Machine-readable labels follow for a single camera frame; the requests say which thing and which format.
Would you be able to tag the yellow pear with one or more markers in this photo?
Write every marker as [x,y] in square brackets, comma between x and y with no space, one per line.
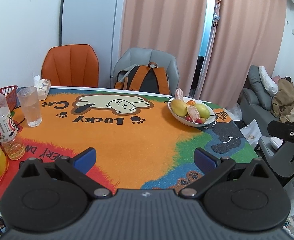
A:
[178,107]

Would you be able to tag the pink curtain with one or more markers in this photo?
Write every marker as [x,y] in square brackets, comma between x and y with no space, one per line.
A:
[247,42]
[162,17]

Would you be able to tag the grey sofa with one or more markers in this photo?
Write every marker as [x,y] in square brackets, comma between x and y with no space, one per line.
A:
[257,105]

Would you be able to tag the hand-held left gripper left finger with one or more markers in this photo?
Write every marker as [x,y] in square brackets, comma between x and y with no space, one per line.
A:
[85,158]

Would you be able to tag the clear drinking glass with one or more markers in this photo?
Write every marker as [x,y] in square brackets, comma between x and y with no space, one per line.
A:
[29,107]

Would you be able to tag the clear plastic bottle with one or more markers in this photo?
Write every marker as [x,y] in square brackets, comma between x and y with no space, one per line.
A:
[1,122]

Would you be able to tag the orange chair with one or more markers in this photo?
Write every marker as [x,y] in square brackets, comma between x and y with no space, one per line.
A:
[69,65]

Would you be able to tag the white pillow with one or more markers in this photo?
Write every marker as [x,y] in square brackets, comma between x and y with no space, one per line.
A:
[268,81]

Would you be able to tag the grey ottoman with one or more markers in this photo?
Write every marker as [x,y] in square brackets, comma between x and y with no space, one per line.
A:
[269,152]

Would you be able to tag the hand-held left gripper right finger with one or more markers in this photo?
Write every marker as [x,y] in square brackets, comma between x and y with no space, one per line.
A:
[205,161]

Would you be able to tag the grey chair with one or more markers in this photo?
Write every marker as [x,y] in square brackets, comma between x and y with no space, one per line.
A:
[147,55]

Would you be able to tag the patterned tissue box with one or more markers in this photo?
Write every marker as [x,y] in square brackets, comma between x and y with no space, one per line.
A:
[43,87]

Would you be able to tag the white fridge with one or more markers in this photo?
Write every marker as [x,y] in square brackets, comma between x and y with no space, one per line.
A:
[91,25]

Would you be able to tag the peeled tangerine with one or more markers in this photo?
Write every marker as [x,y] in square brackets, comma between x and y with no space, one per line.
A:
[179,95]
[193,113]

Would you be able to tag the green pear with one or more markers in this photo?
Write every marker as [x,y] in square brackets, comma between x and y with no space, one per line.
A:
[202,110]

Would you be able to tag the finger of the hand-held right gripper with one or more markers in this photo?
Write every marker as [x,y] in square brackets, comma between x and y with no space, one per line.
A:
[282,130]

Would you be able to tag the orange and grey backpack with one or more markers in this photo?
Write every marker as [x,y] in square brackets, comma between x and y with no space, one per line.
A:
[147,80]

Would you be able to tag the white plate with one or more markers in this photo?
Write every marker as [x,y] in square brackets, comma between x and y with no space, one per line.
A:
[179,118]

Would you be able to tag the small tangerine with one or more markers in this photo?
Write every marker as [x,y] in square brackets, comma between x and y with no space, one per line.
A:
[191,102]

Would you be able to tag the red plastic basket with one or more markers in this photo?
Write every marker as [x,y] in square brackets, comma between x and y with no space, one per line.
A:
[8,93]

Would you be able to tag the brown jacket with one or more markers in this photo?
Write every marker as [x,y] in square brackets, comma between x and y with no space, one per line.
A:
[287,100]

